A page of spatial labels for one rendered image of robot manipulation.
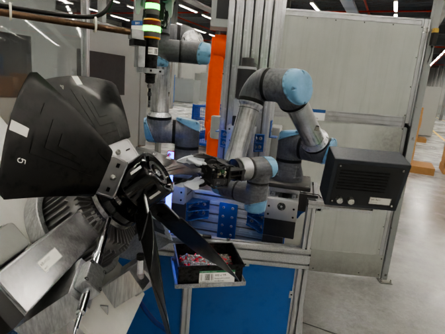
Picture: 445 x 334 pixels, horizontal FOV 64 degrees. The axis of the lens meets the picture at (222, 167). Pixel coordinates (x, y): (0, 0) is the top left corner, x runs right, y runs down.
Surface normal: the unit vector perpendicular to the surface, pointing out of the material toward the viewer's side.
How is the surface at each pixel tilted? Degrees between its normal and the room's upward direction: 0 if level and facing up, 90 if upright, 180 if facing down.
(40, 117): 75
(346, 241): 90
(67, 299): 102
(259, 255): 90
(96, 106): 43
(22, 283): 50
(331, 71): 90
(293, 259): 90
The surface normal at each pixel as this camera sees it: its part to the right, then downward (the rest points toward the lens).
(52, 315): 0.11, 0.43
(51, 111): 0.89, -0.12
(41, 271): 0.81, -0.55
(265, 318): -0.05, 0.22
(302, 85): 0.71, 0.14
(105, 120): 0.38, -0.54
